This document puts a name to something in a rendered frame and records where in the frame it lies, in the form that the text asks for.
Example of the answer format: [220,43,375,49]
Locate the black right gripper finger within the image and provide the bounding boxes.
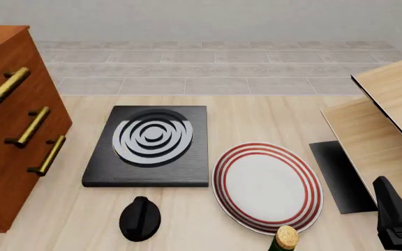
[372,176,402,230]

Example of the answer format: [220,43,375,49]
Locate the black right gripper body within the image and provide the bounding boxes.
[377,225,402,251]

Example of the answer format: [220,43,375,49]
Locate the wooden cabinet with drawers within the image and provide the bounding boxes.
[0,25,73,234]

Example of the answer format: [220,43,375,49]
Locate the pale wooden rack, black base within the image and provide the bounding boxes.
[308,53,402,215]

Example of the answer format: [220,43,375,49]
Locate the green bottle with cork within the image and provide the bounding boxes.
[267,225,300,251]

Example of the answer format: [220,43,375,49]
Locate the white plate with red rings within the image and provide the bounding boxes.
[211,142,325,236]

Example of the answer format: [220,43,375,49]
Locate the round black stove knob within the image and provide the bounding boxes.
[119,195,162,243]

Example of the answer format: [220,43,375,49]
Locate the flat black stove plate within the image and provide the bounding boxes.
[81,105,210,188]

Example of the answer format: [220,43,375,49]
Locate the brass cabinet handle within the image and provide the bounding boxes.
[27,135,67,177]
[0,66,31,110]
[4,106,51,149]

